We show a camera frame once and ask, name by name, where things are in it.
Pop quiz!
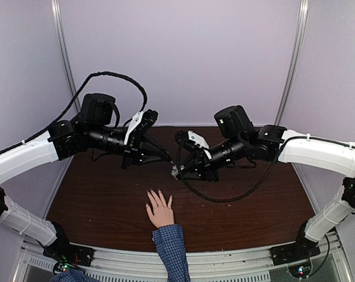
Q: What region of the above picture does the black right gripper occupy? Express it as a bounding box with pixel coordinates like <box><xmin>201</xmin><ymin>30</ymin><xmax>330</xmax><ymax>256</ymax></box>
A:
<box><xmin>176</xmin><ymin>135</ymin><xmax>247</xmax><ymax>183</ymax></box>

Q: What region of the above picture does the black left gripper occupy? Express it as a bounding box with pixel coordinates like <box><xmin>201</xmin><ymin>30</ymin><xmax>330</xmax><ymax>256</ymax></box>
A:
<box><xmin>87</xmin><ymin>123</ymin><xmax>168</xmax><ymax>169</ymax></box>

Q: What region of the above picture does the clear nail polish bottle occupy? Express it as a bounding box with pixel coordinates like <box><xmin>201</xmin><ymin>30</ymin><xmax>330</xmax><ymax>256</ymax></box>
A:
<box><xmin>171</xmin><ymin>165</ymin><xmax>180</xmax><ymax>180</ymax></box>

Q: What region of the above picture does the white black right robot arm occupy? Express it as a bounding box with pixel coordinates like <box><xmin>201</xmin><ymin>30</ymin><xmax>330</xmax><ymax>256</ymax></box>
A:
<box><xmin>171</xmin><ymin>105</ymin><xmax>355</xmax><ymax>260</ymax></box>

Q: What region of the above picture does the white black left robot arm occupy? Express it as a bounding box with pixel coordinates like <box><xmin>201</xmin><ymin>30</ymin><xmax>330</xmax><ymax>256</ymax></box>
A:
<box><xmin>0</xmin><ymin>93</ymin><xmax>172</xmax><ymax>261</ymax></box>

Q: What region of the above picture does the mannequin hand with painted nails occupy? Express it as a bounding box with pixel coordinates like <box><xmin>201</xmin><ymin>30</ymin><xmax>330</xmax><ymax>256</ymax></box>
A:
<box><xmin>146</xmin><ymin>190</ymin><xmax>175</xmax><ymax>229</ymax></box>

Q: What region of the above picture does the blue checkered shirt sleeve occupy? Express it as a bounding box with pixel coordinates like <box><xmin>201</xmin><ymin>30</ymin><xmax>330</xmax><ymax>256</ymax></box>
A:
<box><xmin>153</xmin><ymin>224</ymin><xmax>191</xmax><ymax>282</ymax></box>

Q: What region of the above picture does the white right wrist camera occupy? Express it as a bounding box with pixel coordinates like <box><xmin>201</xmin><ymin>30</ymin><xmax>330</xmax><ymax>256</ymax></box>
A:
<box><xmin>174</xmin><ymin>130</ymin><xmax>212</xmax><ymax>160</ymax></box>

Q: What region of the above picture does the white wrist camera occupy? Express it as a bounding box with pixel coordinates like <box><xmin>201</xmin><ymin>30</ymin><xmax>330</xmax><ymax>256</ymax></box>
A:
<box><xmin>124</xmin><ymin>109</ymin><xmax>158</xmax><ymax>149</ymax></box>
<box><xmin>174</xmin><ymin>130</ymin><xmax>212</xmax><ymax>160</ymax></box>

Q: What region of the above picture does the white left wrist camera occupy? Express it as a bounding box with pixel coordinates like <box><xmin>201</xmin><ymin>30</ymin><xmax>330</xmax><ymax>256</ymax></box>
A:
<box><xmin>124</xmin><ymin>109</ymin><xmax>158</xmax><ymax>149</ymax></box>

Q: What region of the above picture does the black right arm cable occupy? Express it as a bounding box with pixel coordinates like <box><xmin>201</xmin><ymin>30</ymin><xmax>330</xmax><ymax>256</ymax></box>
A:
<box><xmin>176</xmin><ymin>137</ymin><xmax>286</xmax><ymax>203</ymax></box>

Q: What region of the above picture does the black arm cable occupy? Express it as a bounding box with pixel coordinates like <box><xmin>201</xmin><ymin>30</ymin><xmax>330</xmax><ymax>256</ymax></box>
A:
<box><xmin>176</xmin><ymin>137</ymin><xmax>286</xmax><ymax>203</ymax></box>
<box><xmin>18</xmin><ymin>71</ymin><xmax>148</xmax><ymax>146</ymax></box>

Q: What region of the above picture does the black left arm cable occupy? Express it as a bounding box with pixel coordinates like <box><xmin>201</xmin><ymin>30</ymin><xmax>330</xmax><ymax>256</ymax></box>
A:
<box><xmin>18</xmin><ymin>71</ymin><xmax>148</xmax><ymax>146</ymax></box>

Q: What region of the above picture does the slotted aluminium base rail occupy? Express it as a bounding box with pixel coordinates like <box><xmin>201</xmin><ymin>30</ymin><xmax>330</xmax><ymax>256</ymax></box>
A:
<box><xmin>11</xmin><ymin>226</ymin><xmax>353</xmax><ymax>281</ymax></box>

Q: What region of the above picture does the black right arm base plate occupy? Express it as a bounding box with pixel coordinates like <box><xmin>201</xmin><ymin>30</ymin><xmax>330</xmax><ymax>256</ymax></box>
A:
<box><xmin>270</xmin><ymin>243</ymin><xmax>321</xmax><ymax>266</ymax></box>

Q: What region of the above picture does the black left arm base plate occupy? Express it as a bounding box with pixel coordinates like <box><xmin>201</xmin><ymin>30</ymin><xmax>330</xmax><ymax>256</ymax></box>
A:
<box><xmin>43</xmin><ymin>244</ymin><xmax>94</xmax><ymax>267</ymax></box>

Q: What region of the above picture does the left aluminium frame post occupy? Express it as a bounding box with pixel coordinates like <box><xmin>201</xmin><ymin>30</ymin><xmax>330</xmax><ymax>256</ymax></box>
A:
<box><xmin>50</xmin><ymin>0</ymin><xmax>89</xmax><ymax>132</ymax></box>

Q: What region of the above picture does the aluminium frame post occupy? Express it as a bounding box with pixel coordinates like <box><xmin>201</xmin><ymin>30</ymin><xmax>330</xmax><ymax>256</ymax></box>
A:
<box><xmin>274</xmin><ymin>0</ymin><xmax>310</xmax><ymax>126</ymax></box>
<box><xmin>50</xmin><ymin>0</ymin><xmax>89</xmax><ymax>132</ymax></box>

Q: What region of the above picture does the right aluminium frame post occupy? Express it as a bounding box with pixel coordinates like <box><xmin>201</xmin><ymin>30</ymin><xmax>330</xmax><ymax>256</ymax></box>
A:
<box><xmin>274</xmin><ymin>0</ymin><xmax>310</xmax><ymax>126</ymax></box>

